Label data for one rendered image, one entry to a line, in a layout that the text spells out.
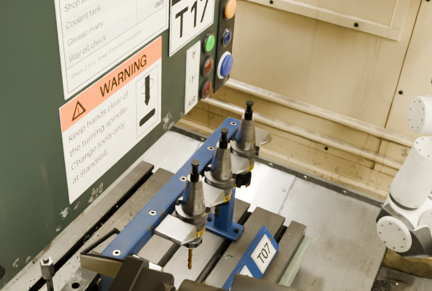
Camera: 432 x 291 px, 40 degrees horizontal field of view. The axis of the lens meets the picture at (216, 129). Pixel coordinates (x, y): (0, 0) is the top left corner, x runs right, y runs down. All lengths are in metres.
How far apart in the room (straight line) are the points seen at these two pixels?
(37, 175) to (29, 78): 0.09
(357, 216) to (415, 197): 0.52
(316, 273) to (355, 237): 0.15
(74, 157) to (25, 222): 0.07
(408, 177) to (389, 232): 0.12
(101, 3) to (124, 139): 0.16
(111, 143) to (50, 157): 0.09
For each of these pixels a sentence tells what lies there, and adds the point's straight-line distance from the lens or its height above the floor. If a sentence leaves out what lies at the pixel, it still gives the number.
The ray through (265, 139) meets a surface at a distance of 1.26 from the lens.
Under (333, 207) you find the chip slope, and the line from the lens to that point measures 1.71.
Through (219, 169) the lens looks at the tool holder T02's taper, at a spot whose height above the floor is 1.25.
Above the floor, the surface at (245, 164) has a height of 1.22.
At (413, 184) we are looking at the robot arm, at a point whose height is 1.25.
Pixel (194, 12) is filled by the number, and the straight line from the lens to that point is 0.65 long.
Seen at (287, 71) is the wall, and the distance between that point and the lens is 1.59.
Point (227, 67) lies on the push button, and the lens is 0.76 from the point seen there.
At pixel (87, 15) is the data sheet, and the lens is 0.49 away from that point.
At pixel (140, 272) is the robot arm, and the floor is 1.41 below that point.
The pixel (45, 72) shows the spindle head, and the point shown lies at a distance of 0.47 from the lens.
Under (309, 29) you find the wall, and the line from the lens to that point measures 1.52.
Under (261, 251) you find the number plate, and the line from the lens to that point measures 1.39.
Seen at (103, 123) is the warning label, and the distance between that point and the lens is 0.55.
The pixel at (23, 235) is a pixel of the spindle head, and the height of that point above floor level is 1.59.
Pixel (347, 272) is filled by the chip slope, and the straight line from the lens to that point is 1.64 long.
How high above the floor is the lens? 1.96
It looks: 36 degrees down
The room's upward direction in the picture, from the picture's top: 5 degrees clockwise
